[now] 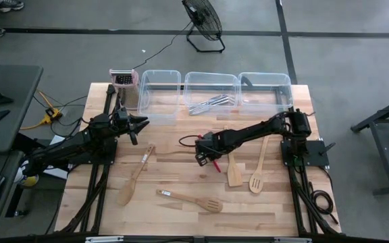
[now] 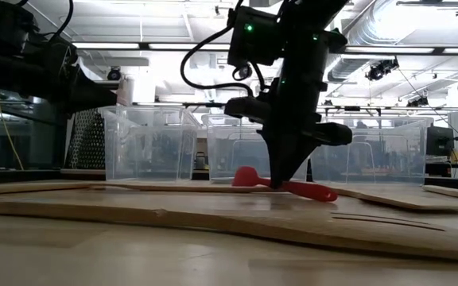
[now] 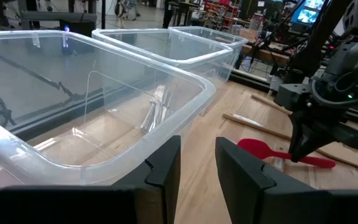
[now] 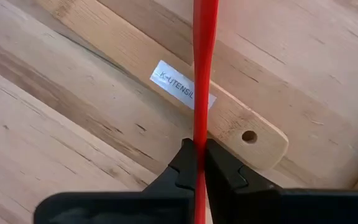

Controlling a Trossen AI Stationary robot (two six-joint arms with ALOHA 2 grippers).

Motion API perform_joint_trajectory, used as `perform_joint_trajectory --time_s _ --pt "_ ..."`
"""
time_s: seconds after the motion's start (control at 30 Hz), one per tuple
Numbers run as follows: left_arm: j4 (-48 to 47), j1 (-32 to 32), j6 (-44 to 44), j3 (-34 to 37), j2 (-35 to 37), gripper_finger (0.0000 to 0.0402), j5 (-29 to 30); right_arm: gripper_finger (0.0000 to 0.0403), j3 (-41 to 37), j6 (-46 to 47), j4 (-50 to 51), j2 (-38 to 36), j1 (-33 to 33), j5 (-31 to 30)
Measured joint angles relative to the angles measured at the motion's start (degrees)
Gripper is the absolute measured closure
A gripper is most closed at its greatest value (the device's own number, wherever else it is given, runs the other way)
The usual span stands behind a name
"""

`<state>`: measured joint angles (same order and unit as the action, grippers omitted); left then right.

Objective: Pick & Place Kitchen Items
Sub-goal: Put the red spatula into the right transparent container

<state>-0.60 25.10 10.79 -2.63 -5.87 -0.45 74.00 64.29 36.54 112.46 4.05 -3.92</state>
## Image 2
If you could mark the solid wooden spoon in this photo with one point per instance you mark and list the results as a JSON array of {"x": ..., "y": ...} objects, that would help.
[{"x": 34, "y": 187}]

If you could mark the black ceiling light track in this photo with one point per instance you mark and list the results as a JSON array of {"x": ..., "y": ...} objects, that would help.
[{"x": 143, "y": 46}]

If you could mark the clear plastic bin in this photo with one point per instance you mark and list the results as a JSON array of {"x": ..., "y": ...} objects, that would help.
[
  {"x": 392, "y": 159},
  {"x": 149, "y": 159},
  {"x": 233, "y": 159}
]

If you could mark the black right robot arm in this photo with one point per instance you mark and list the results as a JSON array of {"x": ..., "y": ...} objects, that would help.
[{"x": 312, "y": 20}]

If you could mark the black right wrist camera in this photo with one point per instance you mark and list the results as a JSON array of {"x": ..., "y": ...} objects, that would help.
[{"x": 247, "y": 109}]

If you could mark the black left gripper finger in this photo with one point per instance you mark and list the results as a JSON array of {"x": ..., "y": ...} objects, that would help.
[
  {"x": 94, "y": 108},
  {"x": 90, "y": 89}
]

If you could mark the black ceiling camera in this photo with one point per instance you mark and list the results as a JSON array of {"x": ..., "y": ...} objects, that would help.
[
  {"x": 114, "y": 74},
  {"x": 244, "y": 72}
]

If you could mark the small dark canister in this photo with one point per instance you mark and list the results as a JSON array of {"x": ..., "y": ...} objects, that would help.
[{"x": 201, "y": 161}]

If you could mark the wooden angled turner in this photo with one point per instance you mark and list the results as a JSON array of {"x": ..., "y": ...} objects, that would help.
[{"x": 173, "y": 186}]

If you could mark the black computer monitor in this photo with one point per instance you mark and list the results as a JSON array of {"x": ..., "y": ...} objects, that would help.
[{"x": 439, "y": 141}]

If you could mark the red silicone spatula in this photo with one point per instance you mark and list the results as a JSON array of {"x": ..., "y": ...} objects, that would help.
[{"x": 249, "y": 176}]

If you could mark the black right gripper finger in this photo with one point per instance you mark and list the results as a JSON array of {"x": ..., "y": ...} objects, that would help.
[
  {"x": 297, "y": 155},
  {"x": 277, "y": 159}
]

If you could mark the black ceiling spotlight cluster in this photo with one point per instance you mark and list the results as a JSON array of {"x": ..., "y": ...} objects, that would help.
[
  {"x": 380, "y": 69},
  {"x": 418, "y": 102}
]

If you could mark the slotted wooden spoon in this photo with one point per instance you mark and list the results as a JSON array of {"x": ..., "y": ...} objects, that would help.
[{"x": 292, "y": 230}]

